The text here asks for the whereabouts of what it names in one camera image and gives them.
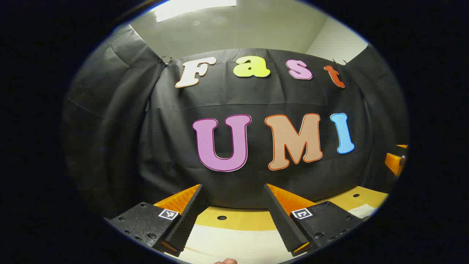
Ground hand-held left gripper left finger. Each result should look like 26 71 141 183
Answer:
104 184 203 256

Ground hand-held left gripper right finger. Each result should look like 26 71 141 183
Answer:
263 183 364 256

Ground white jeans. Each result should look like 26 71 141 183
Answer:
167 203 378 264

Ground black backdrop cloth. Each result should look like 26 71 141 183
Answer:
62 24 409 220

